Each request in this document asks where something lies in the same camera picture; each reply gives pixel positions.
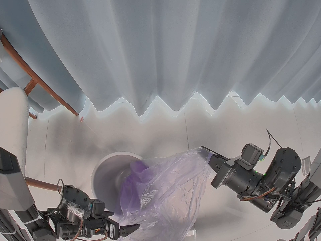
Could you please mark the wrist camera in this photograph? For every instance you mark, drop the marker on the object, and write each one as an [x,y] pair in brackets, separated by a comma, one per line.
[97,208]
[252,153]

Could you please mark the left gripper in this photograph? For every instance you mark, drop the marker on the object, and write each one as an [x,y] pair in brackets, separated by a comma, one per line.
[100,228]

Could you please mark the wooden chair with white cushions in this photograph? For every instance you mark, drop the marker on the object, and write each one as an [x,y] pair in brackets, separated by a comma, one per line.
[12,122]

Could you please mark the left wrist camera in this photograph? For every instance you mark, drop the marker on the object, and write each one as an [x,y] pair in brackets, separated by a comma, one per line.
[97,208]

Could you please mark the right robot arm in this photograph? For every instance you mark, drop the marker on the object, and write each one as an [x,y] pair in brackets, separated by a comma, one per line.
[286,164]

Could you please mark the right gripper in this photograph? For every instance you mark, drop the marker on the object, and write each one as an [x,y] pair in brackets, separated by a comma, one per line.
[238,179]

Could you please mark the purple plastic bag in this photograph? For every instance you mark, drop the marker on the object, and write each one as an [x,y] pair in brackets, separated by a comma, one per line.
[170,189]

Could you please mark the blue-green curtain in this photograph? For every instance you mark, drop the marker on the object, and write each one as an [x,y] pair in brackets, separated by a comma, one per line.
[175,46]

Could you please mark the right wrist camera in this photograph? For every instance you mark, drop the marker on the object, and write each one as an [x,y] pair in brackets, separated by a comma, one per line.
[252,153]

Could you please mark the white trash bin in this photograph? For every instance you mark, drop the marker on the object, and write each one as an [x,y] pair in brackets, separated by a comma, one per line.
[105,169]

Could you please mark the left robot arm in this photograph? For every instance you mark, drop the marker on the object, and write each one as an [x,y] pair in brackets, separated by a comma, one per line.
[15,179]

